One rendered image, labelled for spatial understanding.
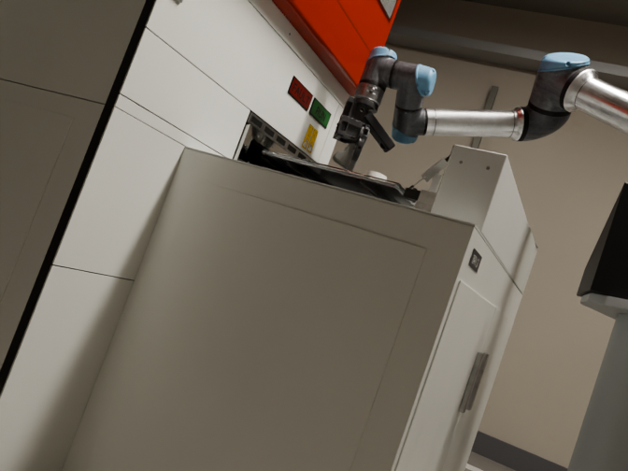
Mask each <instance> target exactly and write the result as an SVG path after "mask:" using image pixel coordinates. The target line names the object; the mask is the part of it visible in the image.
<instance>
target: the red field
mask: <svg viewBox="0 0 628 471"><path fill-rule="evenodd" d="M290 93H291V94H292V95H293V96H294V97H295V98H296V99H297V100H298V101H299V102H300V103H301V104H302V105H303V106H304V107H305V108H306V109H308V106H309V103H310V101H311V98H312V95H311V94H310V93H309V92H308V91H307V90H306V89H305V88H304V87H303V86H302V85H301V84H300V83H299V82H298V80H297V79H296V78H294V80H293V84H292V87H291V89H290Z"/></svg>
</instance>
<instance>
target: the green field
mask: <svg viewBox="0 0 628 471"><path fill-rule="evenodd" d="M311 113H312V114H313V115H314V116H315V117H316V118H317V119H318V120H319V121H320V122H321V123H322V124H323V125H324V126H325V127H326V126H327V123H328V121H329V119H330V116H331V115H330V114H329V113H328V112H327V111H326V110H325V109H324V108H323V107H322V105H321V104H320V103H319V102H318V101H317V100H316V99H315V102H314V105H313V107H312V109H311Z"/></svg>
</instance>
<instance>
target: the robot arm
mask: <svg viewBox="0 0 628 471"><path fill-rule="evenodd" d="M396 59H397V55H396V53H395V52H394V51H393V50H389V49H387V48H385V47H375V48H373V49H372V50H371V52H370V54H369V57H368V59H367V60H366V62H365V67H364V71H363V73H362V76H361V79H360V82H359V84H358V87H357V89H356V92H355V95H354V97H351V96H350V97H349V99H347V102H346V105H345V107H344V109H343V112H342V114H341V116H340V119H339V122H338V123H337V124H336V125H337V127H336V129H335V133H334V136H333V139H336V140H338V141H340V142H343V143H345V144H346V143H348V146H347V147H346V148H345V149H344V151H338V152H337V153H336V154H335V155H334V156H333V160H334V162H336V163H337V164H339V165H340V166H342V167H343V168H344V169H346V170H349V171H352V170H353V168H354V166H355V165H356V162H357V160H358V158H359V156H360V153H361V151H362V148H363V146H364V143H365V141H366V139H367V137H368V134H369V132H370V134H371V135H372V136H373V137H374V138H375V139H376V141H377V142H378V144H379V145H380V147H381V148H382V149H383V151H384V152H388V151H389V150H391V149H392V148H394V147H395V144H394V143H393V140H395V141H396V142H398V143H401V144H410V143H414V142H415V141H416V140H417V138H418V136H485V137H510V138H511V139H512V140H513V141H531V140H535V139H539V138H541V137H544V136H548V135H550V134H552V133H554V132H556V131H557V130H559V129H560V128H561V127H562V126H563V125H564V124H565V123H566V122H567V121H568V119H569V117H570V115H571V112H575V111H578V110H580V111H582V112H584V113H586V114H588V115H590V116H592V117H594V118H596V119H597V120H599V121H602V122H604V123H606V124H608V125H610V126H612V127H614V128H616V129H618V130H620V131H622V132H624V133H625V134H627V135H628V92H627V91H625V90H623V89H621V88H618V87H616V86H614V85H612V84H609V83H607V82H605V81H603V80H601V79H599V77H598V73H597V71H595V70H594V69H591V68H589V67H588V65H589V64H590V59H589V57H587V56H585V55H582V54H578V53H571V52H555V53H551V54H548V55H546V56H544V57H543V58H542V60H541V63H540V66H539V67H538V69H537V74H536V77H535V83H534V86H533V89H532V92H531V95H530V99H529V102H528V105H527V106H526V107H516V108H515V109H513V110H488V109H444V108H422V104H423V99H424V96H430V95H431V93H432V92H433V89H434V87H435V80H436V71H435V70H434V69H433V68H431V67H429V66H425V65H422V64H412V63H407V62H402V61H398V60H396ZM386 88H390V89H394V90H397V92H396V99H395V107H394V113H393V121H392V138H393V140H392V139H391V138H390V137H389V135H388V134H387V133H386V131H385V130H384V129H383V127H382V126H381V124H380V123H379V122H378V120H377V119H376V117H375V116H374V115H373V114H375V113H377V111H378V107H379V106H380V103H381V100H382V98H383V95H384V93H385V91H386ZM360 110H361V111H362V112H361V111H360Z"/></svg>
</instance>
